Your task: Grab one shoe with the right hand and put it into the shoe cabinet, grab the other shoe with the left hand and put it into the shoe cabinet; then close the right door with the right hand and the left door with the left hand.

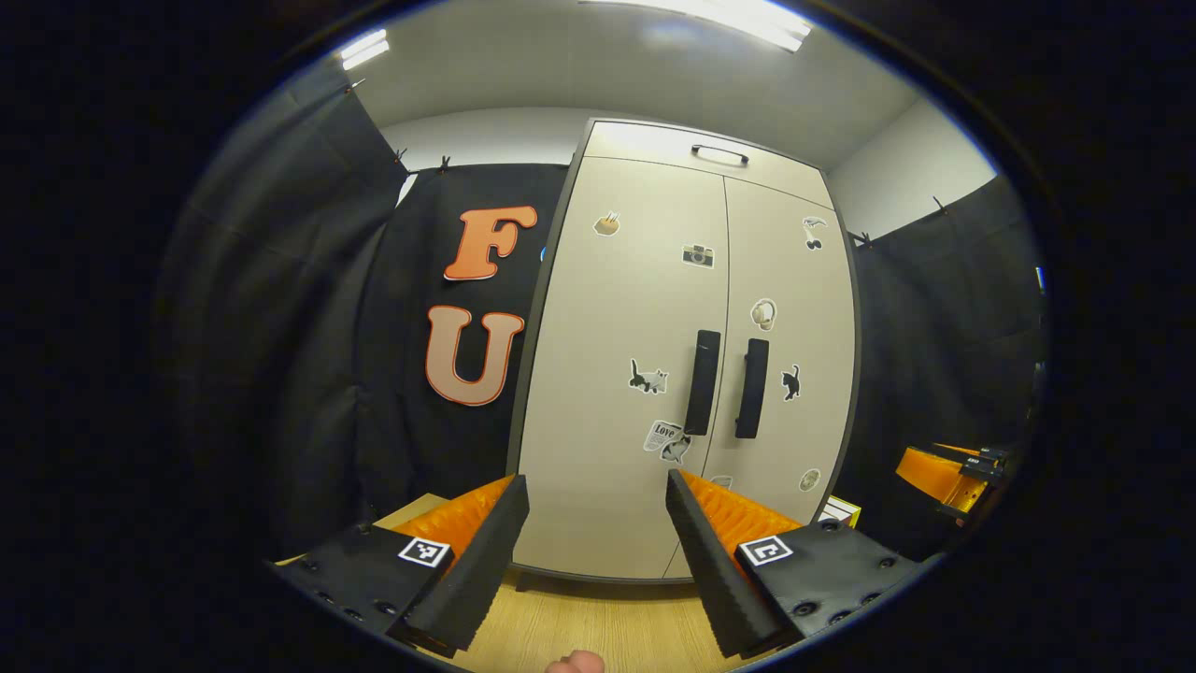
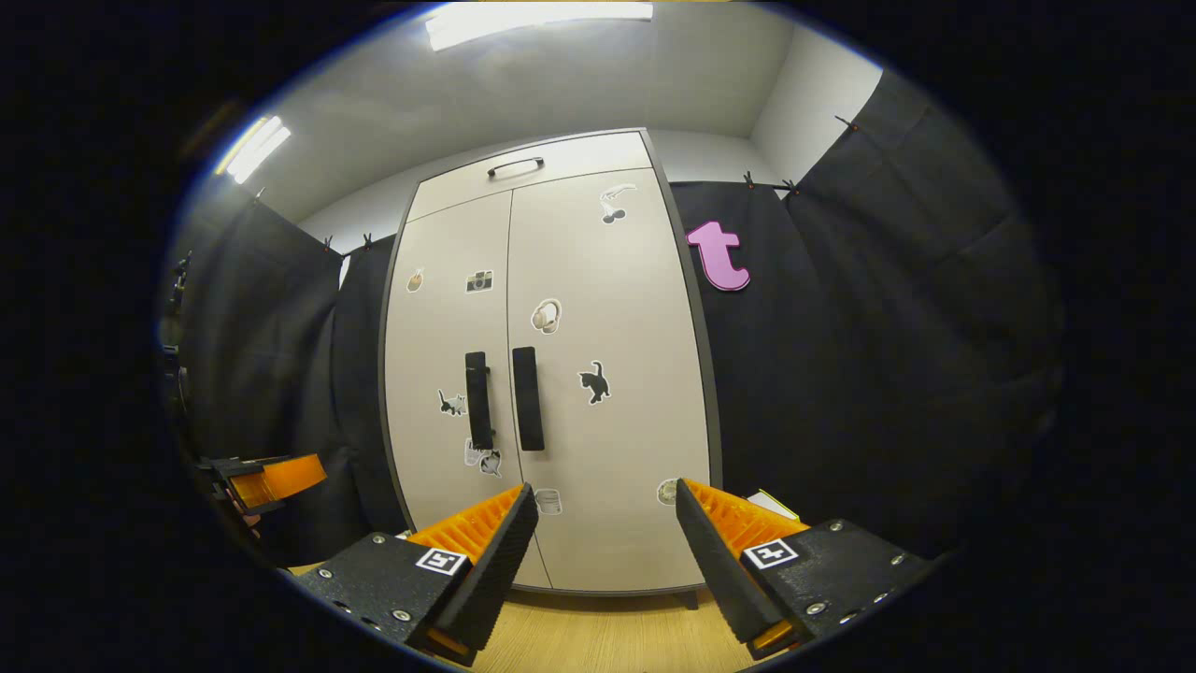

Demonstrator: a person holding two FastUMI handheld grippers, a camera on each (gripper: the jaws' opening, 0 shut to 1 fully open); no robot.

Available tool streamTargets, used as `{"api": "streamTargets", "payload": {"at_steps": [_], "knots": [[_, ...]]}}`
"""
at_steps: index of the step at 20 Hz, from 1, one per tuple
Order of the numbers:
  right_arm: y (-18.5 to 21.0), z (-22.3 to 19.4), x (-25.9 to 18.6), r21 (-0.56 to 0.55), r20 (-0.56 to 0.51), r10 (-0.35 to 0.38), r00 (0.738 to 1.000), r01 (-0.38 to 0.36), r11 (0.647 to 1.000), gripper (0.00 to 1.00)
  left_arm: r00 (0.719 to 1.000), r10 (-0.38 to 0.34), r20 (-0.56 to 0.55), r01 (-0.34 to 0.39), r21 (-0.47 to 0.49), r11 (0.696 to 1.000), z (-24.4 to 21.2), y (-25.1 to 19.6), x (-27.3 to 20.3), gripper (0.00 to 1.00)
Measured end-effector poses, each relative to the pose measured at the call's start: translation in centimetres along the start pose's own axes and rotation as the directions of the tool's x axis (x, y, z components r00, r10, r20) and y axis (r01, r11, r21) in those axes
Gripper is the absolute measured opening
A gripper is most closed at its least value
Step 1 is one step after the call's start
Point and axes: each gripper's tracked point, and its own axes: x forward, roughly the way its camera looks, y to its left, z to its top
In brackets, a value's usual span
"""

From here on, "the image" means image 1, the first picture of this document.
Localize ceiling light panel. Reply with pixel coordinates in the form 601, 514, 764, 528
338, 28, 391, 71
579, 0, 814, 52

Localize white shoe cabinet door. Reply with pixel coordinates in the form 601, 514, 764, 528
663, 176, 857, 579
512, 157, 730, 580

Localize white shoe cabinet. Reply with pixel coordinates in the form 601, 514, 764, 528
505, 117, 862, 585

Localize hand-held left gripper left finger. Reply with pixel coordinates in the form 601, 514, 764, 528
266, 474, 531, 660

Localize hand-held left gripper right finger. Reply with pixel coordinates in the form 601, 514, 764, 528
665, 468, 926, 660

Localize black backdrop cloth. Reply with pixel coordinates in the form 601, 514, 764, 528
832, 173, 1047, 562
159, 65, 571, 562

